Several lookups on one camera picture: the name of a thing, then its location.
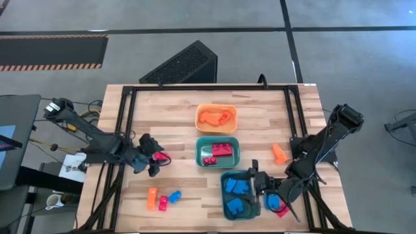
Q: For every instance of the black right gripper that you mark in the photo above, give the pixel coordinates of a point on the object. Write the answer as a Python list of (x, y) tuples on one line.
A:
[(266, 183)]

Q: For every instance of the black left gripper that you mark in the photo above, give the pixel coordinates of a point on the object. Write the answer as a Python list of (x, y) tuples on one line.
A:
[(139, 161)]

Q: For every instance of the blue toy block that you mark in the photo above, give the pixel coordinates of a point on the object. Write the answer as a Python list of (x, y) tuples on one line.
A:
[(175, 196), (235, 205), (230, 185), (273, 202), (242, 187)]

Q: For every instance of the large red toy block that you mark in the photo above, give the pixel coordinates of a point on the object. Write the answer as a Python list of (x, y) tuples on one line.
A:
[(222, 149)]

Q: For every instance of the small red toy block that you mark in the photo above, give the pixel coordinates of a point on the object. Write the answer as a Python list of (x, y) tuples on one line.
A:
[(209, 160)]

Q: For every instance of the orange toy block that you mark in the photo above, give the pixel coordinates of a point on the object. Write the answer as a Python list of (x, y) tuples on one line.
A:
[(279, 154), (226, 117), (209, 118), (151, 198)]

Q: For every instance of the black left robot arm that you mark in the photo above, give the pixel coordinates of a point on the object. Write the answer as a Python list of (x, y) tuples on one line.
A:
[(91, 133)]

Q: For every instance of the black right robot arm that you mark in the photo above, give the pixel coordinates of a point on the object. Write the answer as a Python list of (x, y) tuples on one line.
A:
[(325, 143)]

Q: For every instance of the blue-grey plastic bin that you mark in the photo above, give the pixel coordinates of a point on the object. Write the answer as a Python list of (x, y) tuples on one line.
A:
[(224, 195)]

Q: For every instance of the green plastic bin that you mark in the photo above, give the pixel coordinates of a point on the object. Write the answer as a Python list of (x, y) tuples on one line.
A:
[(234, 161)]

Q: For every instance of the yellow-orange plastic bin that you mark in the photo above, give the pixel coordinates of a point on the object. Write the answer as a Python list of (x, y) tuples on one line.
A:
[(214, 130)]

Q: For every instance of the white paper sheet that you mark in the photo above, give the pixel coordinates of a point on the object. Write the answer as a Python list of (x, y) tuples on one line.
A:
[(73, 167)]

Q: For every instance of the black mesh computer case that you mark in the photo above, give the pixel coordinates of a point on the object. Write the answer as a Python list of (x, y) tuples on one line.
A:
[(182, 65)]

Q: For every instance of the white mug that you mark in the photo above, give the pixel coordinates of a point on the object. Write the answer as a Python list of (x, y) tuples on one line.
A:
[(53, 200)]

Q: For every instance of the dark grey side table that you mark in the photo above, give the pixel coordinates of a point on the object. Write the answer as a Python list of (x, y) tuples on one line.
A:
[(22, 130)]

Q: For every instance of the hazard-striped black floor mat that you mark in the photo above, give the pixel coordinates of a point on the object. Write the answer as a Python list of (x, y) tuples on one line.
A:
[(52, 52)]

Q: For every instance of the blue screen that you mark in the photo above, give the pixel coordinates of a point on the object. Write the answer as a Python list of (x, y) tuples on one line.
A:
[(6, 143)]

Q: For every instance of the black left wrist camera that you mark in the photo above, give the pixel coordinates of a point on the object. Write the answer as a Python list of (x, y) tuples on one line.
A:
[(149, 141)]

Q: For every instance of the black aluminium table frame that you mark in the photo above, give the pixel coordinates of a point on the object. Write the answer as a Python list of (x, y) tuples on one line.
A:
[(211, 87)]

